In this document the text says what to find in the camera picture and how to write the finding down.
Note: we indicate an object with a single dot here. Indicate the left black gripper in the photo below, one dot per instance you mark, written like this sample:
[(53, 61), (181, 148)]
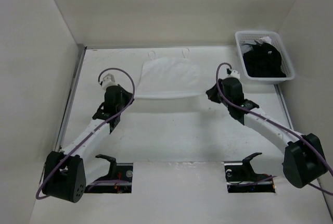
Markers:
[(127, 95)]

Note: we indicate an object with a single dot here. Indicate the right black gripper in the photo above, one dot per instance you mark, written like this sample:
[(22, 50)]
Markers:
[(212, 93)]

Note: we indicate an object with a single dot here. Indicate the white tank top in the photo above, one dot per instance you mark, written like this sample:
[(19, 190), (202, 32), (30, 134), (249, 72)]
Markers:
[(171, 78)]

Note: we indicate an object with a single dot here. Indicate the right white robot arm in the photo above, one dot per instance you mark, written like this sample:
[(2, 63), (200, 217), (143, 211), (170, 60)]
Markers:
[(304, 159)]

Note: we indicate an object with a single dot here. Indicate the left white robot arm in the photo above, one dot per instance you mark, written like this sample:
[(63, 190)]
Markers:
[(80, 168)]

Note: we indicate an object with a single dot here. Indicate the black tank top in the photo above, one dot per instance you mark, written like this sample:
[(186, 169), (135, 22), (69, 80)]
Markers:
[(263, 60)]

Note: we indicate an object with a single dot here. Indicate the white plastic basket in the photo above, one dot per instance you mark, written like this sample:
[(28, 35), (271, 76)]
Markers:
[(249, 36)]

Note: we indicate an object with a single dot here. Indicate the small white cloth in basket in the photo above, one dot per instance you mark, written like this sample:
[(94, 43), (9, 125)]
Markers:
[(265, 39)]

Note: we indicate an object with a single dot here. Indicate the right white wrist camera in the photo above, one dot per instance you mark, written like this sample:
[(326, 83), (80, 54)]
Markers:
[(232, 73)]

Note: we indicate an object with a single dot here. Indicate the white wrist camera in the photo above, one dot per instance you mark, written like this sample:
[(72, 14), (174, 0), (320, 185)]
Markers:
[(232, 73), (107, 81)]

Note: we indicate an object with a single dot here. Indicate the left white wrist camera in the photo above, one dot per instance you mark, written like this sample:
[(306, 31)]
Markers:
[(107, 81)]

